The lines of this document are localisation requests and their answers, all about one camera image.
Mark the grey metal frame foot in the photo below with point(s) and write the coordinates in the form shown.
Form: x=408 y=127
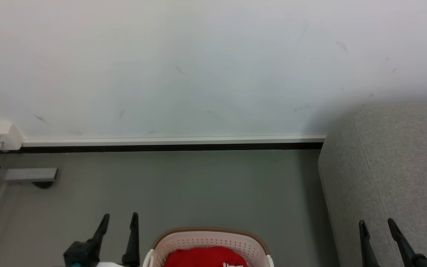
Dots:
x=32 y=174

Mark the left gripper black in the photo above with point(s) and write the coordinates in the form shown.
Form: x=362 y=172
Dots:
x=82 y=255

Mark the white black baseboard strip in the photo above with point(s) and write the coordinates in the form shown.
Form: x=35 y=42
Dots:
x=169 y=143

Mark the red and white garment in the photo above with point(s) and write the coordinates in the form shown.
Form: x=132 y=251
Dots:
x=202 y=257

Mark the cream perforated laundry basket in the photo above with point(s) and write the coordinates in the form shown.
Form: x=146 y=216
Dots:
x=206 y=239

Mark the white wall outlet box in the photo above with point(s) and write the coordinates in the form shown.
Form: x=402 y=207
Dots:
x=2 y=133

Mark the grey fabric sofa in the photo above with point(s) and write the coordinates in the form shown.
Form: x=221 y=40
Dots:
x=391 y=167

